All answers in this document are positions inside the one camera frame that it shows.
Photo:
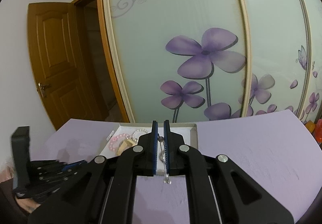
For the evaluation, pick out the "person's left hand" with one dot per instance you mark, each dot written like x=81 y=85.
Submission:
x=27 y=205

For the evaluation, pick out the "orange plastic item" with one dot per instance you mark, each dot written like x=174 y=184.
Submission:
x=319 y=133

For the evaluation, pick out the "brown wooden door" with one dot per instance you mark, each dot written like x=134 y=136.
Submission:
x=60 y=62

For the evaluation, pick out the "cream wrist watch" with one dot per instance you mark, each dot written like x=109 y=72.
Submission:
x=125 y=147

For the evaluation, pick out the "wooden door frame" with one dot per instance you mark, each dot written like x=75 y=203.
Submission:
x=100 y=50

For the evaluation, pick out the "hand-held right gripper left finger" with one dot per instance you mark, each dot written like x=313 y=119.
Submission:
x=154 y=149

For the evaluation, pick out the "sliding door with large flowers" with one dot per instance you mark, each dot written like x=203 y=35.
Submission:
x=171 y=12

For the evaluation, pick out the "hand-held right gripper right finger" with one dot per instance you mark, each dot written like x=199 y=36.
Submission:
x=166 y=149

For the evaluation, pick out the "purple table cover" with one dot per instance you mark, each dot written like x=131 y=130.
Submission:
x=239 y=151

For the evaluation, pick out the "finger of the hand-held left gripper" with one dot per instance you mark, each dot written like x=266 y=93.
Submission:
x=52 y=180
x=57 y=165

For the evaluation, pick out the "grey jewelry tray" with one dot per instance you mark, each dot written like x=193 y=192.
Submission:
x=113 y=156

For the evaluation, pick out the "sliding door with small flowers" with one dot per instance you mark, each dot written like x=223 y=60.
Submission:
x=313 y=62

